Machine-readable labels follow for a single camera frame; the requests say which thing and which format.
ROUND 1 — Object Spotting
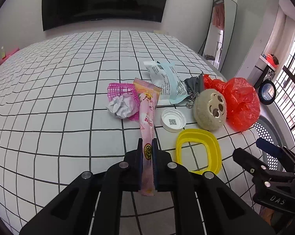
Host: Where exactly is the yellow square plastic ring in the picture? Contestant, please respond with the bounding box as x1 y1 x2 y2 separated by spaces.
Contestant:
175 128 223 176

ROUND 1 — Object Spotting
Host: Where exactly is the red plastic bag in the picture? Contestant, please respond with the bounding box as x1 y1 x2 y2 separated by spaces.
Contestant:
204 74 261 132

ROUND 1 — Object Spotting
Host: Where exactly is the beige sloth plush ball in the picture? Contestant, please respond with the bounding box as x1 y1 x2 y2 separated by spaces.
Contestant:
193 89 227 131

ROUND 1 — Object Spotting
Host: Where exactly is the white plastic lid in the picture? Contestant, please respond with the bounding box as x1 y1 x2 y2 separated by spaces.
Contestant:
161 109 187 133

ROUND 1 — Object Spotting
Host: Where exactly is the grey foil wrapper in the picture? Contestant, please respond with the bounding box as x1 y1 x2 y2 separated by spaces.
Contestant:
184 74 205 96

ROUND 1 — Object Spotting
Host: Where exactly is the white paper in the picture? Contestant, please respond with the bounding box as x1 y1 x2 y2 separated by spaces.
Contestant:
106 93 139 119

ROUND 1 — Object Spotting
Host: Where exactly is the pink plastic shuttlecock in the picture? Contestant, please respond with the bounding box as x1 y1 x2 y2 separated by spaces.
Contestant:
107 83 139 121

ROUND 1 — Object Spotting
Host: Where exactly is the pink snack stick wrapper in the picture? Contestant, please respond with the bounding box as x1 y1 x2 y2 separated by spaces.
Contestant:
134 78 162 196

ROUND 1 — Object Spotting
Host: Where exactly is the white blue snack packet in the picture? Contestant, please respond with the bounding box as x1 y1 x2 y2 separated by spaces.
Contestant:
144 61 189 106

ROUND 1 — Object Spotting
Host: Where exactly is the grey perforated laundry basket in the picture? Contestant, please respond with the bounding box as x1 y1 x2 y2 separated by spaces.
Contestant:
254 116 283 171

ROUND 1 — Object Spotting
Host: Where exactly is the front-load washing machine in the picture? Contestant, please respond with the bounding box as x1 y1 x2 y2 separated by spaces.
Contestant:
258 79 277 105

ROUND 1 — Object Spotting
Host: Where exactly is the orange basin on counter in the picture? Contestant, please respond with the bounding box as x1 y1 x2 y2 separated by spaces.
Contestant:
266 54 279 69

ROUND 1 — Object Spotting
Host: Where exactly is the standing floor mirror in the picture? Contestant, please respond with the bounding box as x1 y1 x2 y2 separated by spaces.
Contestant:
198 0 237 71

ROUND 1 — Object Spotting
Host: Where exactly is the pink stool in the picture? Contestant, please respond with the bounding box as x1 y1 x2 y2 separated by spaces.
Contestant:
0 48 20 65

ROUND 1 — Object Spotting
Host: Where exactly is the black wall television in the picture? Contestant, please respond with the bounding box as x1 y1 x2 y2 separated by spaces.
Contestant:
42 0 167 31

